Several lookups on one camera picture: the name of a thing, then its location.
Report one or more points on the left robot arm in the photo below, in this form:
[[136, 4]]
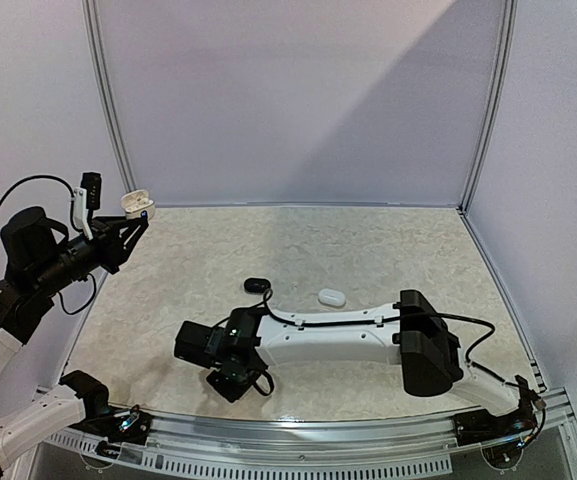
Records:
[[38, 269]]

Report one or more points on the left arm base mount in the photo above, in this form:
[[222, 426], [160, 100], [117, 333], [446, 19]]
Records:
[[120, 425]]

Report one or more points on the aluminium front rail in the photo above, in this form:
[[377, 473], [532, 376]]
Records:
[[419, 447]]

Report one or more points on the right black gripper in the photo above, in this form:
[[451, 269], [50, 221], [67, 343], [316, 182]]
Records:
[[225, 382]]

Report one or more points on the white oval charging case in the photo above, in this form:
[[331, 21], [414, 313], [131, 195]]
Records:
[[331, 297]]

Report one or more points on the left aluminium frame post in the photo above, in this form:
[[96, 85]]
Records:
[[92, 20]]

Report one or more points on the aluminium frame post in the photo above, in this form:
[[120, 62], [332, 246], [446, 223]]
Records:
[[92, 20], [494, 95]]

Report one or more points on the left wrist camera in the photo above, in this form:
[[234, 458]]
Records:
[[86, 200]]

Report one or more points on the black oval charging case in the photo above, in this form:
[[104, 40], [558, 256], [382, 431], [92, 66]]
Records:
[[254, 285]]

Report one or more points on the white case with black window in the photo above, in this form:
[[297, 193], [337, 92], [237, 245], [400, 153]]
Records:
[[138, 204]]

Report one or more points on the right aluminium frame post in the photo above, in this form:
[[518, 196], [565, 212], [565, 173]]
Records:
[[494, 95]]

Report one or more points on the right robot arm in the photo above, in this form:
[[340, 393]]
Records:
[[409, 334]]

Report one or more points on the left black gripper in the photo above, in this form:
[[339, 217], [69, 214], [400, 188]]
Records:
[[107, 232]]

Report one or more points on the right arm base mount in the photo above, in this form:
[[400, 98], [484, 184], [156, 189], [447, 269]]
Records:
[[480, 426]]

